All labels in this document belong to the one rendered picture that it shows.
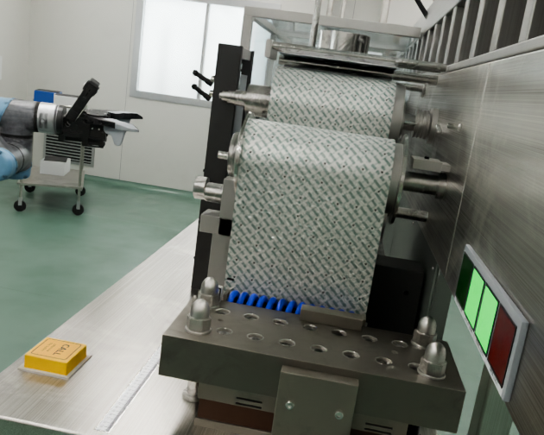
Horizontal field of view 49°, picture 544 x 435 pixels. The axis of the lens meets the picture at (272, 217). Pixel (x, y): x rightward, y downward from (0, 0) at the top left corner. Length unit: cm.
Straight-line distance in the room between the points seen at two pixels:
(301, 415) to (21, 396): 40
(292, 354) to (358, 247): 23
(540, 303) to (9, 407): 69
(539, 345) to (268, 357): 40
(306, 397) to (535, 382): 38
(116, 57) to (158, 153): 114
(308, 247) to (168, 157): 593
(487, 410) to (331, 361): 48
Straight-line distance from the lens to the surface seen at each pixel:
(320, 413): 80
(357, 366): 81
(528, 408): 50
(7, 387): 96
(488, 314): 60
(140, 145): 693
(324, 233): 94
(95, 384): 96
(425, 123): 121
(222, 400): 85
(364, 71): 131
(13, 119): 156
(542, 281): 50
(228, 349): 80
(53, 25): 733
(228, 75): 127
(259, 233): 95
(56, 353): 100
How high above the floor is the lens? 137
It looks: 13 degrees down
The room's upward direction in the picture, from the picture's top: 8 degrees clockwise
